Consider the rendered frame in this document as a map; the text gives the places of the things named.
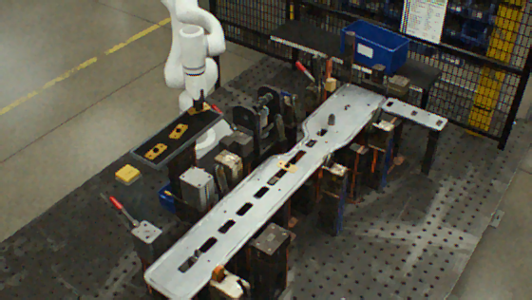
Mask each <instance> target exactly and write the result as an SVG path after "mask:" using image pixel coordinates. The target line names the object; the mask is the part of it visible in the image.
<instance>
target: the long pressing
mask: <svg viewBox="0 0 532 300"><path fill-rule="evenodd" d="M342 95H344V96H342ZM386 101H387V99H386V98H385V97H384V96H382V95H380V94H377V93H375V92H372V91H370V90H367V89H365V88H363V87H361V86H358V85H352V84H342V85H341V86H340V87H339V88H338V89H337V90H336V91H335V93H334V94H333V95H331V97H330V98H329V99H327V100H326V101H325V102H324V103H323V104H321V105H320V106H319V107H318V108H317V109H316V110H315V111H314V112H313V114H312V115H311V116H308V117H307V118H306V119H305V120H304V121H303V122H302V127H301V128H302V133H303V136H304V137H303V139H302V140H301V141H300V142H299V143H298V144H297V145H296V146H295V147H294V148H293V149H292V150H291V151H290V152H289V153H287V154H284V155H276V156H270V157H269V158H266V159H265V160H264V161H263V162H262V163H261V164H260V165H259V166H258V167H257V168H256V169H255V170H254V171H253V172H252V173H251V174H250V175H249V176H248V177H247V178H244V179H243V180H242V181H241V182H240V183H239V184H238V186H237V187H236V188H235V189H234V190H233V191H231V192H230V193H229V194H228V195H227V196H226V197H224V198H223V199H222V200H221V201H220V202H219V203H218V204H217V205H216V206H215V207H214V208H213V209H212V210H211V211H210V212H209V213H208V214H205V215H204V216H203V217H202V219H201V220H200V221H199V222H198V223H197V224H196V225H194V226H193V227H192V228H190V229H189V230H188V232H187V233H186V234H185V235H184V236H182V237H181V238H180V239H179V240H177V241H176V243H175V244H174V245H173V246H172V247H171V248H169V249H168V250H167V251H165V252H164V254H163V255H162V256H161V257H160V258H159V259H157V260H155V261H154V263H153V264H152V265H151V266H150V267H149V268H148V269H146V270H145V273H144V279H145V281H146V283H147V284H148V285H149V286H150V287H152V288H153V289H155V290H156V291H159V292H161V293H162V294H163V295H164V296H166V297H167V298H169V299H170V300H191V299H192V298H194V297H195V296H196V295H197V294H198V293H199V291H200V290H201V289H202V288H203V287H204V286H205V285H206V284H207V283H208V282H209V281H211V279H212V276H211V270H212V269H214V268H215V267H216V265H217V264H220V265H222V266H223V267H224V266H225V265H226V263H227V262H228V261H229V260H231V258H232V257H233V256H234V255H235V254H236V253H237V252H238V251H239V250H240V249H241V247H243V246H244V245H245V244H246V243H247V242H248V240H249V239H250V238H251V237H252V236H253V235H254V234H255V233H257V232H258V231H259V230H260V228H261V227H262V226H263V225H264V223H265V222H266V221H267V220H268V219H269V218H270V217H271V216H273V215H274V214H275V213H276V212H277V211H278V210H279V209H280V207H281V205H282V204H283V203H284V202H285V201H286V200H287V199H288V198H289V197H291V196H292V195H293V194H294V193H295V192H296V191H297V190H298V189H299V187H300V186H301V185H302V183H303V182H304V181H305V180H306V179H307V178H309V177H310V176H311V175H312V174H313V173H314V172H315V170H316V169H317V168H318V167H319V166H320V165H321V164H322V160H323V159H322V158H323V157H324V155H325V154H326V153H327V152H328V151H331V152H332V153H333V152H334V151H336V150H338V149H339V148H342V147H344V146H346V145H348V144H349V143H350V141H351V140H352V139H353V138H354V137H355V136H356V135H357V134H358V133H359V132H360V131H361V130H362V128H363V127H364V126H365V125H366V124H367V123H368V121H369V120H370V119H371V112H372V110H373V109H374V108H375V107H376V106H377V105H379V106H381V105H383V104H384V103H385V102H386ZM368 104H369V105H368ZM348 105H350V106H348ZM345 106H347V110H345ZM331 114H334V115H335V117H336V119H335V125H328V117H329V116H330V115H331ZM321 129H323V130H326V131H327V133H326V134H325V135H324V136H323V137H321V136H317V134H318V133H319V132H320V131H321ZM336 131H337V132H338V133H336ZM310 140H315V141H317V143H316V144H315V145H314V146H313V147H312V148H309V147H307V146H305V144H306V143H307V142H309V141H310ZM325 141H326V142H325ZM299 151H303V152H305V153H306V154H305V155H304V156H303V157H302V158H301V159H300V160H299V161H298V162H297V163H296V164H295V165H294V166H296V167H298V170H297V171H296V172H295V173H294V174H292V173H290V172H288V171H287V173H286V174H285V175H284V176H283V177H282V178H281V179H280V180H279V181H278V182H277V183H276V184H275V185H273V186H271V185H269V184H267V181H268V180H269V179H271V178H273V177H274V176H275V175H276V174H277V173H278V172H279V171H280V170H281V169H282V168H280V167H278V166H276V164H277V163H278V162H279V161H280V160H281V159H282V160H284V161H286V162H288V161H289V160H290V159H291V158H292V157H294V156H295V155H296V154H297V153H298V152H299ZM259 178H260V179H259ZM263 186H265V187H267V188H269V191H268V192H267V193H266V194H265V195H264V196H263V197H262V198H260V199H258V198H254V195H255V194H256V193H257V192H258V191H259V190H260V188H261V187H263ZM279 189H280V190H281V191H279ZM246 202H249V203H251V204H253V207H252V208H251V209H250V210H249V211H248V212H247V213H246V214H245V215H244V216H238V215H237V212H238V211H239V209H240V208H241V207H242V206H243V205H244V204H245V203H246ZM224 212H226V213H224ZM229 219H232V220H234V221H235V222H236V224H235V225H234V226H233V227H232V228H231V229H230V230H229V231H228V232H226V233H224V234H222V233H220V232H219V229H220V228H221V226H222V225H223V224H224V223H225V222H226V221H227V220H229ZM210 237H213V238H214V239H216V240H217V243H216V244H215V245H213V246H212V247H210V248H209V249H208V250H207V252H206V253H201V256H199V257H196V256H194V250H195V249H199V248H200V247H201V246H202V245H203V244H205V243H206V241H207V240H208V239H209V238H210ZM186 248H188V249H186ZM191 256H193V257H194V258H197V261H196V262H195V263H194V265H193V266H192V267H190V268H189V269H188V270H187V271H186V272H185V273H182V272H180V271H179V267H180V266H181V265H182V264H183V263H184V262H185V261H186V260H187V259H188V258H189V257H191ZM208 260H209V262H208Z"/></svg>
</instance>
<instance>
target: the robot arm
mask: <svg viewBox="0 0 532 300"><path fill-rule="evenodd" d="M160 1H161V2H162V3H163V4H164V5H165V6H166V7H167V9H168V10H169V11H170V15H171V18H170V20H171V26H172V34H173V43H172V48H171V52H170V55H169V56H168V59H167V62H166V64H165V67H164V71H163V80H164V83H165V84H166V85H168V86H169V87H170V88H174V89H179V88H185V90H184V91H183V92H182V93H181V94H180V96H179V107H180V114H182V112H184V111H185V110H186V109H188V108H189V107H191V106H192V105H193V107H194V108H196V111H197V112H199V111H201V110H203V104H204V103H205V97H206V95H207V93H208V92H209V91H210V89H211V88H212V87H213V86H214V84H215V83H216V81H217V79H218V76H219V69H218V65H217V64H216V63H215V62H214V61H213V60H211V59H209V58H206V57H211V56H219V55H221V54H223V52H224V50H225V43H224V41H225V38H224V34H223V30H222V27H221V25H220V23H219V22H218V20H217V19H216V18H215V17H214V16H213V14H211V13H208V12H207V11H205V10H203V9H200V8H199V4H198V0H160ZM196 26H197V27H196ZM203 28H206V29H207V30H208V31H209V33H210V35H207V36H204V31H203ZM215 139H216V134H215V131H214V130H213V129H212V128H211V129H210V130H208V131H207V132H206V133H204V134H203V135H202V136H199V138H198V139H197V146H196V151H200V150H204V149H206V148H208V147H209V146H211V145H212V144H213V143H214V141H215Z"/></svg>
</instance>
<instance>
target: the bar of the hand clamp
mask: <svg viewBox="0 0 532 300"><path fill-rule="evenodd" d="M312 59H313V71H314V80H315V86H318V87H319V85H321V88H320V87H319V93H320V90H323V78H322V65H321V64H325V62H326V58H325V57H322V58H321V55H320V54H315V55H314V56H313V57H312Z"/></svg>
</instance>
